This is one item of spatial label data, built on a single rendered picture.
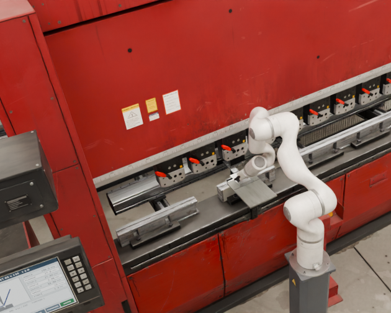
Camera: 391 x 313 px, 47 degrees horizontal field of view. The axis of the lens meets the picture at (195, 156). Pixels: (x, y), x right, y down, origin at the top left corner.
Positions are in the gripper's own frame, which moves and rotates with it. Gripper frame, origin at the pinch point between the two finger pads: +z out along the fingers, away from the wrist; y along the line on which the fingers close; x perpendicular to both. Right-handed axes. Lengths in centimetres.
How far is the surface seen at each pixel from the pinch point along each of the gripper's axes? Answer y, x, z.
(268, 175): -20.5, 4.2, 10.5
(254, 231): 0.3, 31.9, 22.8
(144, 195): 54, -17, 25
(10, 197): 114, -11, -101
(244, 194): 5.5, 10.1, -5.5
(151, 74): 42, -54, -61
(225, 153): 9.0, -14.6, -15.8
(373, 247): -97, 81, 65
